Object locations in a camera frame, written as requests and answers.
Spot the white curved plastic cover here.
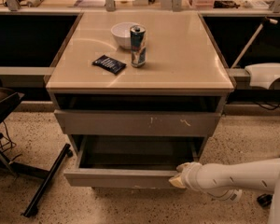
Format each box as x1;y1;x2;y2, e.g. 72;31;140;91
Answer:
245;63;280;90

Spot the grey drawer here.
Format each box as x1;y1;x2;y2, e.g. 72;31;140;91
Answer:
54;110;220;137
64;135;205;189

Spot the blue silver drink can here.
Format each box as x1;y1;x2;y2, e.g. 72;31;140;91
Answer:
130;25;146;68

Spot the grey drawer cabinet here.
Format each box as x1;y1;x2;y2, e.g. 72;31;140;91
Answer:
43;10;236;189

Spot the dark blue snack packet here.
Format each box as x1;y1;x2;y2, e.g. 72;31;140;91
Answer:
92;55;126;75

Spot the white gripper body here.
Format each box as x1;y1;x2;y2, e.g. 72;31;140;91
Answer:
178;161;203;191

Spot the white stick with black tip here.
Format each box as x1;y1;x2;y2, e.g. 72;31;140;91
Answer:
231;17;278;68

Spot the white bowl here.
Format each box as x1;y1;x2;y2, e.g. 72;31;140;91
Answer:
111;22;135;49

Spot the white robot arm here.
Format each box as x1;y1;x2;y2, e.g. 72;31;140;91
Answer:
169;158;280;224

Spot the black stand with legs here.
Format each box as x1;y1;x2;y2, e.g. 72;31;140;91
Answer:
0;85;74;218

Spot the grey top drawer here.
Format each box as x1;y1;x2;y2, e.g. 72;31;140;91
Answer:
54;110;220;137

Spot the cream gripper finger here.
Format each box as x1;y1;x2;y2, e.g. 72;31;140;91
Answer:
169;175;183;189
176;162;191;172

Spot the black caster wheel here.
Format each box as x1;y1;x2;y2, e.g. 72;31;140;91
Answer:
257;194;273;208

